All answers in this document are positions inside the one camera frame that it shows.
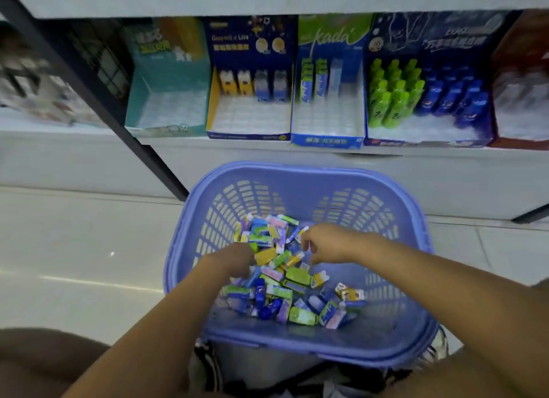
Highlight person's right forearm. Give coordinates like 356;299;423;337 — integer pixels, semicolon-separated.
358;232;549;398

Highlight group of green miniature bottles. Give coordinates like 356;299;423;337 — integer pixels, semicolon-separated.
367;58;426;129

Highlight blue miniature carton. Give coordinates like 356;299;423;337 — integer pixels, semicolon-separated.
254;70;271;102
273;70;289;103

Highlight teal cardboard display box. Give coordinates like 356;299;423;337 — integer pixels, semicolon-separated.
124;18;211;138

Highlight yellow miniature carton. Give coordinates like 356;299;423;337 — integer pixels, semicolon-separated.
219;70;238;96
237;70;255;96

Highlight red cardboard display box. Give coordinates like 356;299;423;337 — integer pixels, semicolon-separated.
488;9;549;151

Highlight black wire mesh panel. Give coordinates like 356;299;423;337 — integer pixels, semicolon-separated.
68;19;133;102

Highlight person's right hand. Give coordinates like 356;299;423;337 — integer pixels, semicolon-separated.
300;223;375;266

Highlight dark blue yellow display box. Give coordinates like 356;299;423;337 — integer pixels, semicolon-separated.
206;15;299;141

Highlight purple plastic shopping basket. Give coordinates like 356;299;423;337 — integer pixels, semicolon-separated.
163;161;439;369

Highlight black shelf foot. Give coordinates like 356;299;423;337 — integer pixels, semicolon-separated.
512;204;549;225

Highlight green blue display box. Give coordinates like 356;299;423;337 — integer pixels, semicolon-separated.
290;13;374;149

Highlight black white patterned shorts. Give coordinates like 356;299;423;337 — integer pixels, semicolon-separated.
188;325;449;398

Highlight dark blue bottle display box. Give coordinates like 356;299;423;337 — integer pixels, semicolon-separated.
363;11;508;148

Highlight person's leg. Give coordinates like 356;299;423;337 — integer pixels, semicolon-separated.
0;328;113;398
388;278;549;398

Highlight black metal shelf post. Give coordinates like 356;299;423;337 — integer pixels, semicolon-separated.
0;0;190;202

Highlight person's left leg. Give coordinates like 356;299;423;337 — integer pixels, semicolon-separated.
0;328;113;398

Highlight person's right leg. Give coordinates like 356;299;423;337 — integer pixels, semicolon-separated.
388;278;549;398

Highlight stack of pale blue packets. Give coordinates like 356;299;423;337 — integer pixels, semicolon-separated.
329;58;344;96

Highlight stack of green blue packets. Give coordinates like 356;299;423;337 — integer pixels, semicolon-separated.
300;58;315;104
315;58;329;101

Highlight pile of colourful miniature packets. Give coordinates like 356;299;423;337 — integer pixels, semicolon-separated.
216;213;369;330

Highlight person's left forearm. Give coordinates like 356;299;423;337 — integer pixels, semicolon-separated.
62;256;241;398

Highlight group of blue miniature bottles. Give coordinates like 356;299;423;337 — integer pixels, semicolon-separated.
415;65;490;129

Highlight person's left hand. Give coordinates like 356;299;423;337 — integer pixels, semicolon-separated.
202;242;257;283

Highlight blurred goods on neighbouring shelf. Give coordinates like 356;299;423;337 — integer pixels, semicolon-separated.
0;23;105;127

